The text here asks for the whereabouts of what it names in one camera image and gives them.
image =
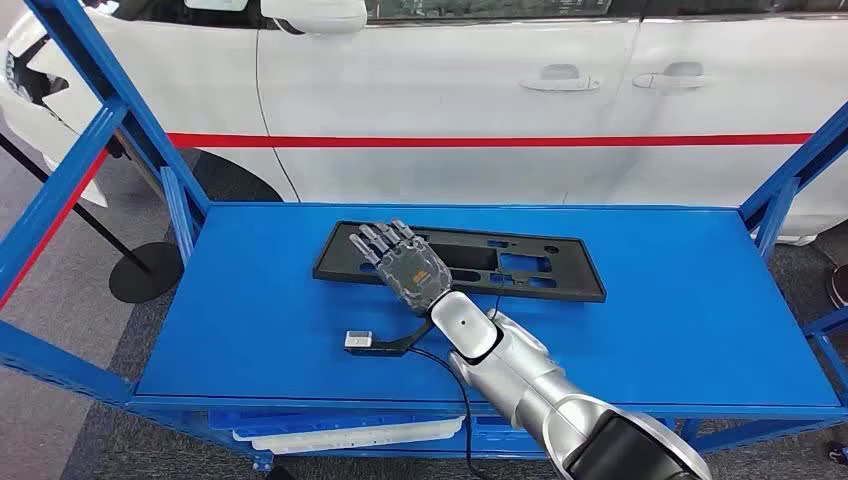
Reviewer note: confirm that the black stanchion post with base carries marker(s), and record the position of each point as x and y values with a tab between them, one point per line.
146	275

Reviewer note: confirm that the black plastic frame part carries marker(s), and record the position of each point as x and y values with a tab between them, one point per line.
570	278

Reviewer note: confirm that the red barrier belt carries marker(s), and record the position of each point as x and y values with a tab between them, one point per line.
464	141

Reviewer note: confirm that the blue metal shelf rack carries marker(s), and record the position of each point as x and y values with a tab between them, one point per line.
265	318

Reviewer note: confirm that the black round stanchion base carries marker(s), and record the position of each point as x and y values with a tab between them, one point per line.
839	285

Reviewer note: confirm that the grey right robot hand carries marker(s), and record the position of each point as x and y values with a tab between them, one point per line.
414	272

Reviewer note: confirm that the white car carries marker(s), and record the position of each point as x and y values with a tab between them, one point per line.
430	86

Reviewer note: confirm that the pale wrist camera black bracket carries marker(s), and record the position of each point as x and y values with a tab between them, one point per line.
360	340

